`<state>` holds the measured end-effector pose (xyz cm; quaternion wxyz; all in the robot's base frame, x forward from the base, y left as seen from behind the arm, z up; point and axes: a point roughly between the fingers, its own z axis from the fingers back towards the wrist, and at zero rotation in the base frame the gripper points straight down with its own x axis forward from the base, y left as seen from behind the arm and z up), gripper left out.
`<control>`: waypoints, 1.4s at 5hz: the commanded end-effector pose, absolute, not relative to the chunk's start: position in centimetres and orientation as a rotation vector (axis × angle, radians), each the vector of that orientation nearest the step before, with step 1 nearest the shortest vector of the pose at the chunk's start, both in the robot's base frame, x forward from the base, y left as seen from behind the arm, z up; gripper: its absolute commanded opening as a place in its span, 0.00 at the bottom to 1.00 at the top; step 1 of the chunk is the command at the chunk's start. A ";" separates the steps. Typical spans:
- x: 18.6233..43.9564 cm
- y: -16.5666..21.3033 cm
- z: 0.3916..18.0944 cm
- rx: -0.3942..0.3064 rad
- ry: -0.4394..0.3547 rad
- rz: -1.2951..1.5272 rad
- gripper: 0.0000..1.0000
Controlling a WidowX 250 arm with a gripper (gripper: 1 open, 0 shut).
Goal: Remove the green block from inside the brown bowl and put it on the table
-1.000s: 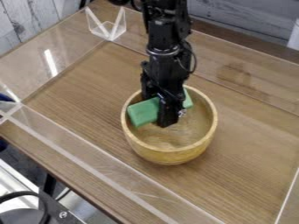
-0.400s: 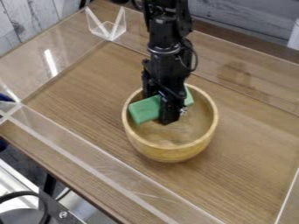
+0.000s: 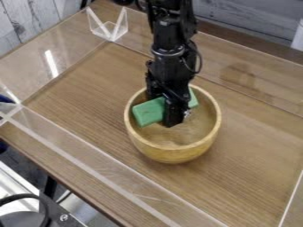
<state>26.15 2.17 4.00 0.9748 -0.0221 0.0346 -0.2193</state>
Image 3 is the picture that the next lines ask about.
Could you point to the clear acrylic corner bracket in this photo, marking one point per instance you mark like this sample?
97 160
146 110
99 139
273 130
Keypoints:
109 30

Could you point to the clear acrylic front barrier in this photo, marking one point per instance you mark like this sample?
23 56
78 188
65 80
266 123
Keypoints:
137 189

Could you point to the brown wooden bowl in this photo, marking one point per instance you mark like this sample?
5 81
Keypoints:
183 142

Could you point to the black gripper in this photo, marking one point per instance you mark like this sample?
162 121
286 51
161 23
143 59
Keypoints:
169 76

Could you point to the black metal base plate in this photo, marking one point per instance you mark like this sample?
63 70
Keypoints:
26 218

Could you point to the green rectangular block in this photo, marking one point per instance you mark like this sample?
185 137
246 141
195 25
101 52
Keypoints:
149 112

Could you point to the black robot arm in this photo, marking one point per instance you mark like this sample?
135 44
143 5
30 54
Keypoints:
173 27

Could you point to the black table leg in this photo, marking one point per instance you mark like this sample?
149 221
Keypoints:
51 186

